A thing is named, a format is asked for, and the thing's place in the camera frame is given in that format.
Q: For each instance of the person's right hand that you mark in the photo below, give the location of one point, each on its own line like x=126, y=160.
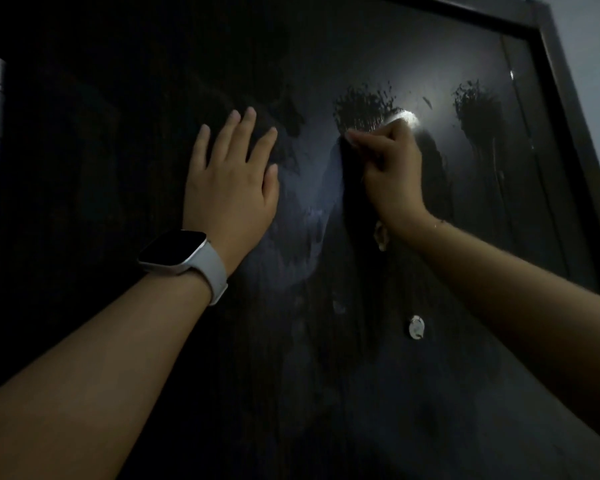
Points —
x=397, y=179

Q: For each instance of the person's left hand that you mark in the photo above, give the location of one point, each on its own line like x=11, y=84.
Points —
x=230, y=194

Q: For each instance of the person's right fingers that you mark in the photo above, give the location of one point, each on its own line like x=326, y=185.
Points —
x=375, y=142

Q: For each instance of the person's left little finger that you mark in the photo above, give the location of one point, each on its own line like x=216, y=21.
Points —
x=200, y=147

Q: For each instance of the person's left middle finger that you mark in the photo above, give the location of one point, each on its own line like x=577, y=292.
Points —
x=243, y=134

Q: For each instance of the person's left thumb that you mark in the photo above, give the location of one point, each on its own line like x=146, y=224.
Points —
x=272, y=184

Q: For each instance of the white cleaning cloth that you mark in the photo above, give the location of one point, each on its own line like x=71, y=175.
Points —
x=407, y=117

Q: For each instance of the person's left forearm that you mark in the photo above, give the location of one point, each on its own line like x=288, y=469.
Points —
x=90, y=374

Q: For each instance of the person's right forearm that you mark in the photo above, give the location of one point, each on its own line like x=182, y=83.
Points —
x=520, y=314

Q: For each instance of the dark glossy door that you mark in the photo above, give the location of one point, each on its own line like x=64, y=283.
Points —
x=130, y=94

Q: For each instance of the small pale door fitting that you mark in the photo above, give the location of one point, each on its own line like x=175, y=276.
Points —
x=381, y=237

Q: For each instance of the white smartwatch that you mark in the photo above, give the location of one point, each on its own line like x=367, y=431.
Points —
x=180, y=252

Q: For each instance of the round white door fitting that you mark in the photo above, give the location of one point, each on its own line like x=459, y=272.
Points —
x=416, y=327

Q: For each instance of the dark metal door frame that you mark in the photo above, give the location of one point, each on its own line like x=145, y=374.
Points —
x=555, y=59

